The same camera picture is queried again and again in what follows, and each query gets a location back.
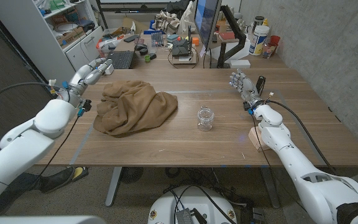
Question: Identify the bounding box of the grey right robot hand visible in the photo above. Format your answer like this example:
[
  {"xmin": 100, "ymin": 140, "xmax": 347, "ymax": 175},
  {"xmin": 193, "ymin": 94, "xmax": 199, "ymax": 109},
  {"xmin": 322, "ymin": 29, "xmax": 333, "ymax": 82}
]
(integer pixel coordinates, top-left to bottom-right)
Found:
[{"xmin": 228, "ymin": 69, "xmax": 265, "ymax": 111}]

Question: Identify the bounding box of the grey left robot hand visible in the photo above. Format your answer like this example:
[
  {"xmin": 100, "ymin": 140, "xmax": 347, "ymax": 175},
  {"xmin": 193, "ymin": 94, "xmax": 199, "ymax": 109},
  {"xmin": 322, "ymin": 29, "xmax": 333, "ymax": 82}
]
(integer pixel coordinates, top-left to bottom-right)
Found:
[{"xmin": 57, "ymin": 57, "xmax": 114, "ymax": 108}]

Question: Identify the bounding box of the brown jacket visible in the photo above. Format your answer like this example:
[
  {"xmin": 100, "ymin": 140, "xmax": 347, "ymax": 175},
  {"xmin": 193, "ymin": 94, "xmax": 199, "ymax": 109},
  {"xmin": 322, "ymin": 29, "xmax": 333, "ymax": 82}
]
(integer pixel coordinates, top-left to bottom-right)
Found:
[{"xmin": 93, "ymin": 80, "xmax": 179, "ymax": 138}]

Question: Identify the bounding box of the black remote control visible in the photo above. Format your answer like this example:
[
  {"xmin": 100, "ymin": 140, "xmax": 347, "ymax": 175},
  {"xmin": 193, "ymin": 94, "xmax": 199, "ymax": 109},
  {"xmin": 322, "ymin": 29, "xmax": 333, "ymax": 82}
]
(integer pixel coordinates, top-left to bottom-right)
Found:
[{"xmin": 255, "ymin": 75, "xmax": 267, "ymax": 96}]

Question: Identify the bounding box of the small white box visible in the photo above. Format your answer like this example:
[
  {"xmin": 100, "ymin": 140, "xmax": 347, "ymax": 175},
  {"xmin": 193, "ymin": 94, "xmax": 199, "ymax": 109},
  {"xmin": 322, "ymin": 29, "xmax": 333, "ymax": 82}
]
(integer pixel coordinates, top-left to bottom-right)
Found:
[{"xmin": 229, "ymin": 58, "xmax": 252, "ymax": 69}]

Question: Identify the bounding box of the black laptop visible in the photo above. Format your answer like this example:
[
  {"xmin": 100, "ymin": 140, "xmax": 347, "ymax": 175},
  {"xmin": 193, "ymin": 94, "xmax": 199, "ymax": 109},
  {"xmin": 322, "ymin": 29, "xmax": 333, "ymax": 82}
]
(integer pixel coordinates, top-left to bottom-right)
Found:
[{"xmin": 106, "ymin": 50, "xmax": 135, "ymax": 70}]

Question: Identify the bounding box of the cardboard box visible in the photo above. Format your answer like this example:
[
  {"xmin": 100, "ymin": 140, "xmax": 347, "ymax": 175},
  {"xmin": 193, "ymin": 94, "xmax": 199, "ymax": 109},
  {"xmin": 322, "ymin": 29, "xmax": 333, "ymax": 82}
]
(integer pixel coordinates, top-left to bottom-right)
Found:
[{"xmin": 56, "ymin": 26, "xmax": 86, "ymax": 47}]

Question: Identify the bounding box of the beige wooden block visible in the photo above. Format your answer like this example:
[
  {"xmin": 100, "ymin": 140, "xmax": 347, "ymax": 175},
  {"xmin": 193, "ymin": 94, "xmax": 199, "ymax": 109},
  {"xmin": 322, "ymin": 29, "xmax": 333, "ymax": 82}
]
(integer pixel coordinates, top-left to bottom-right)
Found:
[{"xmin": 247, "ymin": 126, "xmax": 272, "ymax": 152}]

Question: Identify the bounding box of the white wipes canister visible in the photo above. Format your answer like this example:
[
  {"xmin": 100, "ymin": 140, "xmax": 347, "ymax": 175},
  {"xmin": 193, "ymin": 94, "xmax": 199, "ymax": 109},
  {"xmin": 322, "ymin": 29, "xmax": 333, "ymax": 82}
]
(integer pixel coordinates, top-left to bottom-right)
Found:
[{"xmin": 249, "ymin": 24, "xmax": 270, "ymax": 57}]

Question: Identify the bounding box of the clear glass jar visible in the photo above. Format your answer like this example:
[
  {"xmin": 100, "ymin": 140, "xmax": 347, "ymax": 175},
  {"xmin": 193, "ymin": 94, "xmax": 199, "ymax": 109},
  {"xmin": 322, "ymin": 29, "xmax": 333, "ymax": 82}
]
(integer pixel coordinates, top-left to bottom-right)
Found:
[{"xmin": 196, "ymin": 106, "xmax": 215, "ymax": 132}]

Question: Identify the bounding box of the white shelf cabinet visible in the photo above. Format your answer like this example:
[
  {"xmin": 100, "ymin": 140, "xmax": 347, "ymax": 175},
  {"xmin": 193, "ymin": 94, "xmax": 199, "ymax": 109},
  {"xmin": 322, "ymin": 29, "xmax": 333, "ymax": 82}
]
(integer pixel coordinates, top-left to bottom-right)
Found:
[{"xmin": 0, "ymin": 0, "xmax": 105, "ymax": 98}]

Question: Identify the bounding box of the red cup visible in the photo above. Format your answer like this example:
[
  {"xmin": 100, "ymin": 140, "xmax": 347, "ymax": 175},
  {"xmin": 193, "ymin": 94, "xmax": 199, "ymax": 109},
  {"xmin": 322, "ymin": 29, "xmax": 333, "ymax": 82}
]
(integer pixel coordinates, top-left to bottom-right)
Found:
[{"xmin": 268, "ymin": 35, "xmax": 282, "ymax": 47}]

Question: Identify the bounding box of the black smartphone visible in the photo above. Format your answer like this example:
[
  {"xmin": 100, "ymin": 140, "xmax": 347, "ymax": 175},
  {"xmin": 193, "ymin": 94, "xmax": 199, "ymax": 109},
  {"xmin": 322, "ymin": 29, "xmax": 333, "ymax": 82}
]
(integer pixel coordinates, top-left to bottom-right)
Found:
[{"xmin": 123, "ymin": 34, "xmax": 140, "ymax": 44}]

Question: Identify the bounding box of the black lidded jar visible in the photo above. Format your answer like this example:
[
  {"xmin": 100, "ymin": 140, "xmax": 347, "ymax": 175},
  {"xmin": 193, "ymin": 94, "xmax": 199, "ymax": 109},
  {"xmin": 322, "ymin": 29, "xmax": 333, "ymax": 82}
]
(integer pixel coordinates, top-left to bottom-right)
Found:
[{"xmin": 253, "ymin": 15, "xmax": 265, "ymax": 29}]

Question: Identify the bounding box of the black router box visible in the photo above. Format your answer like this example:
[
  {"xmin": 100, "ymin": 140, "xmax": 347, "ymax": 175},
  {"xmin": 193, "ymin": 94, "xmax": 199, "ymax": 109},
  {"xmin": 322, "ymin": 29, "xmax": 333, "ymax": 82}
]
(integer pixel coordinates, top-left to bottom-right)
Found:
[{"xmin": 172, "ymin": 26, "xmax": 194, "ymax": 58}]

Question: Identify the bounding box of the computer monitor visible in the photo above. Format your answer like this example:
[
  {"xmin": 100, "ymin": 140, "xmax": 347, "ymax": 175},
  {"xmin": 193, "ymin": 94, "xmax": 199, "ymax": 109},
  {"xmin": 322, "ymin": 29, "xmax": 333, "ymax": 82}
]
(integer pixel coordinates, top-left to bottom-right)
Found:
[{"xmin": 193, "ymin": 0, "xmax": 223, "ymax": 50}]

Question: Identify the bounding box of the black shoe yellow sole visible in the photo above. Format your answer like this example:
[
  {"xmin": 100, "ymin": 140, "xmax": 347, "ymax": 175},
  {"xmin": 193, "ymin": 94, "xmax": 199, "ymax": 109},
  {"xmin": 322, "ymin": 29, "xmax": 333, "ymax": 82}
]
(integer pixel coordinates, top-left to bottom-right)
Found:
[{"xmin": 39, "ymin": 166, "xmax": 90, "ymax": 194}]

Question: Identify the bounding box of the grey table leg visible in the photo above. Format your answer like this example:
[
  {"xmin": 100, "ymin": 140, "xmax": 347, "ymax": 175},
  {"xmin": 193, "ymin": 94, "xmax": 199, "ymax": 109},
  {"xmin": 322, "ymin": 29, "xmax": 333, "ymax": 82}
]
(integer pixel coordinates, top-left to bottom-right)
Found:
[
  {"xmin": 259, "ymin": 167, "xmax": 282, "ymax": 209},
  {"xmin": 105, "ymin": 167, "xmax": 123, "ymax": 207}
]

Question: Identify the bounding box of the beige crumpled cloth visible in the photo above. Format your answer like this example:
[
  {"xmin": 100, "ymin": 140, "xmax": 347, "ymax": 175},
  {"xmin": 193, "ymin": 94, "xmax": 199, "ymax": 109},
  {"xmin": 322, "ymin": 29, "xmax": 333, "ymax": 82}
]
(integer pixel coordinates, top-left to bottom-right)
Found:
[{"xmin": 154, "ymin": 10, "xmax": 181, "ymax": 35}]

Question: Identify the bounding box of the black round fan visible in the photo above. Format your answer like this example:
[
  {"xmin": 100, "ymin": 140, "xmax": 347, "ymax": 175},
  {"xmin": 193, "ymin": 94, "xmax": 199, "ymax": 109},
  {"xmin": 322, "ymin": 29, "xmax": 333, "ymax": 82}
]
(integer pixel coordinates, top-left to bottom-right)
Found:
[{"xmin": 119, "ymin": 167, "xmax": 144, "ymax": 184}]

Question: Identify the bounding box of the person's dark trousered leg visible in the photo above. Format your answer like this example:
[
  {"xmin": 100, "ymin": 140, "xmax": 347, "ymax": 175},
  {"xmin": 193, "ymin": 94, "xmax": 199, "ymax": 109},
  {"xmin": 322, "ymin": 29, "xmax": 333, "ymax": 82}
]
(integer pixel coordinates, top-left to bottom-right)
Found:
[{"xmin": 0, "ymin": 172, "xmax": 49, "ymax": 216}]

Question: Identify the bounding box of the white robot torso base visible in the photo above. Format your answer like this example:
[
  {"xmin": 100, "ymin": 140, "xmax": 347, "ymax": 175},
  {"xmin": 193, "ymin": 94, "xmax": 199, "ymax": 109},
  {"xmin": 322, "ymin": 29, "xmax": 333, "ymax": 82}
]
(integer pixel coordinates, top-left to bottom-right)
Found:
[{"xmin": 147, "ymin": 185, "xmax": 238, "ymax": 224}]

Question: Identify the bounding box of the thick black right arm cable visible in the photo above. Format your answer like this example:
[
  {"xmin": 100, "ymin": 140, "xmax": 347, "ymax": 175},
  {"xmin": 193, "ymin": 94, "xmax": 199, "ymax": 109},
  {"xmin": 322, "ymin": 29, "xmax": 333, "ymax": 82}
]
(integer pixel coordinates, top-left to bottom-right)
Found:
[{"xmin": 268, "ymin": 99, "xmax": 339, "ymax": 175}]

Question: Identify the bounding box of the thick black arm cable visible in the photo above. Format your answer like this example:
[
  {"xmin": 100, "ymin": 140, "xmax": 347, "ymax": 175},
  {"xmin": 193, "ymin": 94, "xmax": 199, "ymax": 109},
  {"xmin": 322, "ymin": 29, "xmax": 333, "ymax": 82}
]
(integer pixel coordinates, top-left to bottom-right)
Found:
[
  {"xmin": 0, "ymin": 81, "xmax": 60, "ymax": 119},
  {"xmin": 268, "ymin": 99, "xmax": 339, "ymax": 175}
]

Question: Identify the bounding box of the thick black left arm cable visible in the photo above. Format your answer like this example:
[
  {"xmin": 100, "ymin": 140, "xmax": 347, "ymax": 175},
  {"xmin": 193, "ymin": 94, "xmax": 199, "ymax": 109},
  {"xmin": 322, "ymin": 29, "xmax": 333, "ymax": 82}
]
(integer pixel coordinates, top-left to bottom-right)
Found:
[{"xmin": 0, "ymin": 81, "xmax": 60, "ymax": 119}]

